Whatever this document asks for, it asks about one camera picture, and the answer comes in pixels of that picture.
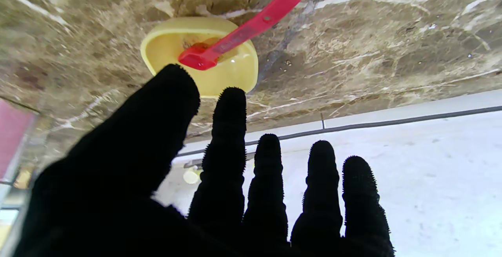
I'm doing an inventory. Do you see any white back counter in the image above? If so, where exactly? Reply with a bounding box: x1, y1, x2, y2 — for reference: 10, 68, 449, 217
173, 89, 502, 163

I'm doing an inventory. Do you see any yellow plastic bowl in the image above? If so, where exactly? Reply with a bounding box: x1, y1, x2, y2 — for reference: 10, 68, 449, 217
140, 16, 259, 98

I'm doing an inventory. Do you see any red plastic measuring spoon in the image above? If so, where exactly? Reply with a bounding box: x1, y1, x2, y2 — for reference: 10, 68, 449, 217
178, 0, 304, 71

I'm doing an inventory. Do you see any yellow pastry piece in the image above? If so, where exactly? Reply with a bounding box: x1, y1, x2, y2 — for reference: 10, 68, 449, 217
183, 167, 202, 184

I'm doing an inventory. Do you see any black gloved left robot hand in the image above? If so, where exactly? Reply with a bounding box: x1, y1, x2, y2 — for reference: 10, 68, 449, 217
14, 64, 395, 257

